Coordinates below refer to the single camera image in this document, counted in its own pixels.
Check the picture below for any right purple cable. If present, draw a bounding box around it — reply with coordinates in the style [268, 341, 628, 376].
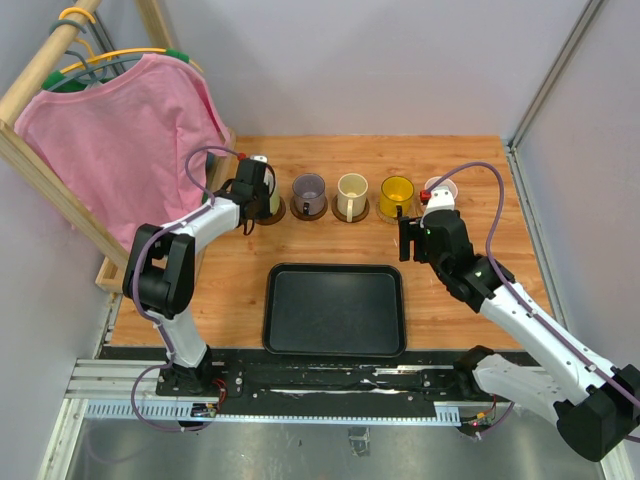
[429, 161, 640, 444]

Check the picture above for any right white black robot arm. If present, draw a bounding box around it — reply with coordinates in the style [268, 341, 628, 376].
[398, 210, 639, 462]

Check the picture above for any pink t-shirt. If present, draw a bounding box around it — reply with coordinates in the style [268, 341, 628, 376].
[14, 54, 229, 250]

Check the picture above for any purple cable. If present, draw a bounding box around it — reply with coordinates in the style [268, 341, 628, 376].
[130, 145, 241, 434]
[429, 161, 640, 444]

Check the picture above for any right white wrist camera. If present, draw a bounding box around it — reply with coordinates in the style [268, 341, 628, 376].
[420, 185, 457, 214]

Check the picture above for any white mug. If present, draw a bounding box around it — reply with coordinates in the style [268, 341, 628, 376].
[266, 172, 280, 216]

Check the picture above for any aluminium frame post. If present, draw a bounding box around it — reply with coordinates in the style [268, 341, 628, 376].
[507, 0, 609, 151]

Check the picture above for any cream yellow mug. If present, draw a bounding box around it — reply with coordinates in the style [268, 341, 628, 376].
[337, 173, 368, 223]

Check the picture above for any pink mug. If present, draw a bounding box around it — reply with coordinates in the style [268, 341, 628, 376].
[424, 176, 459, 199]

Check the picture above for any brown wooden coaster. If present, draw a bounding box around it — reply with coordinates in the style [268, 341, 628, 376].
[256, 198, 286, 226]
[331, 194, 370, 224]
[290, 193, 328, 221]

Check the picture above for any grey hanger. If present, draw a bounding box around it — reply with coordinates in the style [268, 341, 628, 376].
[48, 19, 142, 91]

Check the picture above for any yellow green hanger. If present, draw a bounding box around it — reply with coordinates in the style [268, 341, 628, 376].
[41, 1, 204, 91]

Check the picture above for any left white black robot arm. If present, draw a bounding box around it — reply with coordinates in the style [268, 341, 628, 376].
[122, 156, 276, 396]

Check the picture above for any wooden clothes rack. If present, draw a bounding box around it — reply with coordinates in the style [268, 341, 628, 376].
[0, 0, 237, 296]

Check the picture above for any lilac mug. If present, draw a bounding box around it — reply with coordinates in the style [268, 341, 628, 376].
[292, 173, 326, 216]

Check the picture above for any black plastic tray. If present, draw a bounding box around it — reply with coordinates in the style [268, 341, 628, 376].
[263, 263, 407, 358]

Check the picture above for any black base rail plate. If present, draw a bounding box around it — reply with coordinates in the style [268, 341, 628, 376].
[68, 347, 507, 426]

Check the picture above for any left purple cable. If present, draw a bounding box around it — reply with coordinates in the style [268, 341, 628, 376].
[130, 145, 241, 434]

